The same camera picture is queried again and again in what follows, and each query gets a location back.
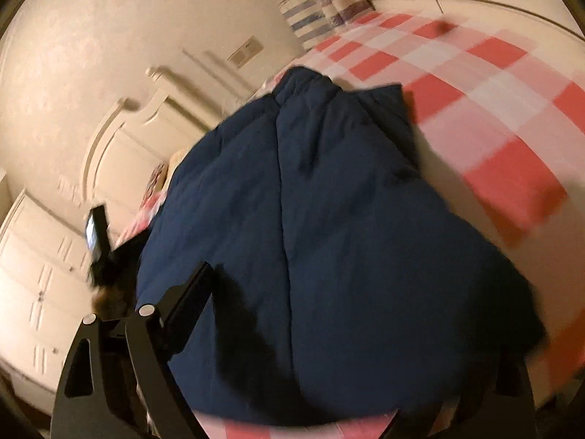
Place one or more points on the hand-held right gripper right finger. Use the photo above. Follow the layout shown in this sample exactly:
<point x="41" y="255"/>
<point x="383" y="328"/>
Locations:
<point x="518" y="398"/>

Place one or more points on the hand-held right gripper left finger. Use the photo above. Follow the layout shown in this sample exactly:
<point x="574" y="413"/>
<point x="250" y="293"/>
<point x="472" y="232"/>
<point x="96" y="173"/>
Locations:
<point x="185" y="302"/>

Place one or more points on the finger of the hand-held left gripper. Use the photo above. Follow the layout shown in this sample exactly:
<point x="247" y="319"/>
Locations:
<point x="95" y="233"/>

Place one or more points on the navy quilted jacket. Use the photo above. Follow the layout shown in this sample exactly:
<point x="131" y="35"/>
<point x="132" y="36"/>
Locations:
<point x="342" y="238"/>

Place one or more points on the cream wardrobe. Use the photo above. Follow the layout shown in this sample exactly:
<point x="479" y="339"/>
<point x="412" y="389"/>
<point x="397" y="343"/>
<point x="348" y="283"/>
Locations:
<point x="36" y="274"/>

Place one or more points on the cream wooden headboard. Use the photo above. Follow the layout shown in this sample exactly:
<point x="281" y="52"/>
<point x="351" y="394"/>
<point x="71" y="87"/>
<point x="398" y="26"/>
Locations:
<point x="123" y="160"/>

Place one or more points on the floral patterned pillow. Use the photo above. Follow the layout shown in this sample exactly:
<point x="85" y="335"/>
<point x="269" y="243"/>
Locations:
<point x="155" y="183"/>

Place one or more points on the pink checkered bedsheet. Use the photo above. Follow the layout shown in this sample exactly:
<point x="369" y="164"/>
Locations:
<point x="480" y="100"/>

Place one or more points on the striped boat print curtain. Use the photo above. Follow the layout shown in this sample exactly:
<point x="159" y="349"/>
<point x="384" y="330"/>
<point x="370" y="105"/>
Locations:
<point x="311" y="9"/>

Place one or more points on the wall switch and socket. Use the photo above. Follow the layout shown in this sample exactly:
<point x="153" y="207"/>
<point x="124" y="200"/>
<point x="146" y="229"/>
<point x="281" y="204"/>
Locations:
<point x="244" y="51"/>

